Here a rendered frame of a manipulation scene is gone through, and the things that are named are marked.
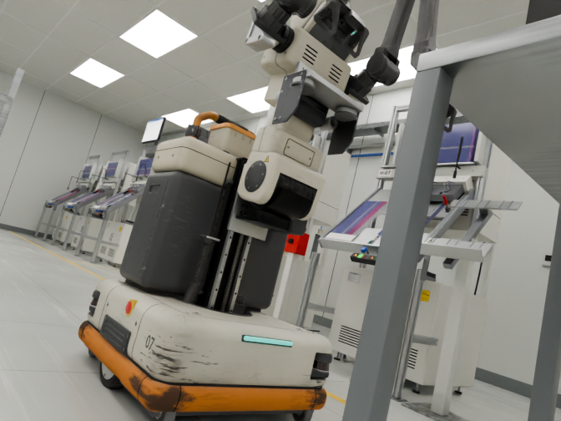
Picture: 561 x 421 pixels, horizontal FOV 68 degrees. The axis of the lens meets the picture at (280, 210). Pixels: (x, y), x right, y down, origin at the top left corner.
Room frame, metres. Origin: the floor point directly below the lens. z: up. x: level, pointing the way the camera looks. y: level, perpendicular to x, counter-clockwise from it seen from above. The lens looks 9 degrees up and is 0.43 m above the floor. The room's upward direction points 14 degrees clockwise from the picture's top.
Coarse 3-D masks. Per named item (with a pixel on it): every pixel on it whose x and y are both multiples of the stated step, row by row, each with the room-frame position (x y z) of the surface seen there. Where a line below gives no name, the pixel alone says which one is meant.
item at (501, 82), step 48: (480, 48) 0.50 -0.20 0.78; (528, 48) 0.46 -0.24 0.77; (432, 96) 0.54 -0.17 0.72; (480, 96) 0.59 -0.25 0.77; (528, 96) 0.56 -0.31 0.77; (432, 144) 0.55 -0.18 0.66; (528, 144) 0.70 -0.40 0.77; (384, 240) 0.56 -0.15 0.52; (384, 288) 0.55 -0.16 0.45; (384, 336) 0.54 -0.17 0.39; (384, 384) 0.55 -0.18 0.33
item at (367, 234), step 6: (366, 228) 2.55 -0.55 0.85; (372, 228) 2.52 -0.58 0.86; (360, 234) 2.52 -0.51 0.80; (366, 234) 2.49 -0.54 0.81; (372, 234) 2.46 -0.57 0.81; (426, 234) 2.24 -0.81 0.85; (354, 240) 2.49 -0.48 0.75; (360, 240) 2.46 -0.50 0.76; (366, 240) 2.43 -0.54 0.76; (378, 240) 2.38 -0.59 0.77
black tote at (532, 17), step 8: (536, 0) 0.51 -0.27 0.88; (544, 0) 0.50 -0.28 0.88; (552, 0) 0.49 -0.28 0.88; (560, 0) 0.49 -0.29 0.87; (528, 8) 0.52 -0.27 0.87; (536, 8) 0.51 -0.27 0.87; (544, 8) 0.50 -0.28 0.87; (552, 8) 0.49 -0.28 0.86; (560, 8) 0.49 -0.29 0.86; (528, 16) 0.52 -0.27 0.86; (536, 16) 0.51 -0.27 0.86; (544, 16) 0.50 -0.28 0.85; (552, 16) 0.49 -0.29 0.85
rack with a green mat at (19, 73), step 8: (16, 72) 1.96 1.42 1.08; (16, 80) 1.96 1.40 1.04; (16, 88) 1.97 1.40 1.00; (0, 96) 1.94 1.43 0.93; (8, 96) 1.95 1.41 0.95; (0, 104) 2.05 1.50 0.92; (8, 104) 1.96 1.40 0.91; (0, 112) 2.22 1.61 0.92; (8, 112) 1.97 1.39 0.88; (0, 120) 1.96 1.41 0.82; (0, 128) 1.96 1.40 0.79; (0, 136) 1.97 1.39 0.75
